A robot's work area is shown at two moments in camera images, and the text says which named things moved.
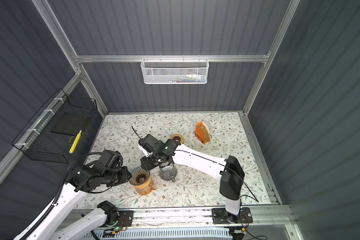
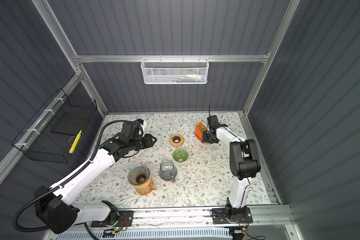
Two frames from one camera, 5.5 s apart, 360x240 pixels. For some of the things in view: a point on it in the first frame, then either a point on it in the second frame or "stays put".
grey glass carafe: x=168 y=172 stays put
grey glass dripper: x=139 y=176 stays put
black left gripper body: x=117 y=177 -> x=141 y=142
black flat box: x=71 y=123 stays put
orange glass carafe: x=146 y=189 stays put
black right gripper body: x=150 y=161 -> x=207 y=138
